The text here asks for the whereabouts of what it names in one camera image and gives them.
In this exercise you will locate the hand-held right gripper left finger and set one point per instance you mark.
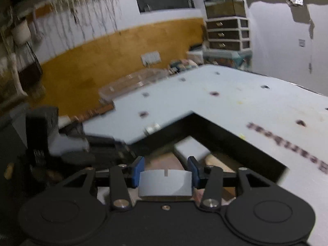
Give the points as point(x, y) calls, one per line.
point(137, 171)

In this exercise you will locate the teal fish tank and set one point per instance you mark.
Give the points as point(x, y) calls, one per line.
point(228, 57)

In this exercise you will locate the clear plastic bin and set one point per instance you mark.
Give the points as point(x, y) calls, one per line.
point(128, 84)

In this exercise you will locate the hanging trailing plants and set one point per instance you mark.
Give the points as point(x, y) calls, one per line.
point(84, 7)

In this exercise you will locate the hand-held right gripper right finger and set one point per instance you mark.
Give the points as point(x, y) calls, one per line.
point(195, 171)

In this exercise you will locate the white wall socket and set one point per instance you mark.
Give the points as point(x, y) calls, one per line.
point(151, 58)

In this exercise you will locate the black tray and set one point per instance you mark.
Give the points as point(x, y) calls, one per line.
point(230, 143)

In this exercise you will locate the glass tank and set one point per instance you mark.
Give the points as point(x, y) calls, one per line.
point(224, 7)

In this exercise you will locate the white plant pot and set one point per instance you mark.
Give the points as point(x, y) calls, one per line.
point(20, 32)

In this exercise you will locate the oval wooden block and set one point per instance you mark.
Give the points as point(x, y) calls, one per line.
point(221, 162)

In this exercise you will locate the small wall outlet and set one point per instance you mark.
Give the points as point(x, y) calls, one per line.
point(301, 43)

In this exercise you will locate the pile of soft toys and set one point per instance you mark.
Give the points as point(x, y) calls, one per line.
point(183, 65)

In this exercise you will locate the silver wall bracket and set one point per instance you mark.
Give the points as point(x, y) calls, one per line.
point(295, 1)

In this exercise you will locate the white storage box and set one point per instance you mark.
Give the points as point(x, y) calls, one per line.
point(195, 56)

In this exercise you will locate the white drawer unit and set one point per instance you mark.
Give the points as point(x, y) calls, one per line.
point(228, 34)

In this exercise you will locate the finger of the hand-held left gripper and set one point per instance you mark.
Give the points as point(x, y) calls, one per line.
point(105, 140)
point(102, 158)

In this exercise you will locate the grey curved block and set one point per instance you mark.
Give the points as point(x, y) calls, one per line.
point(165, 184)

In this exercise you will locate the patterned wooden box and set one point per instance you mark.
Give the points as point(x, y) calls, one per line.
point(97, 110)

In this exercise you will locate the white rectangular box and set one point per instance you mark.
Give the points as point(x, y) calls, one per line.
point(192, 147)

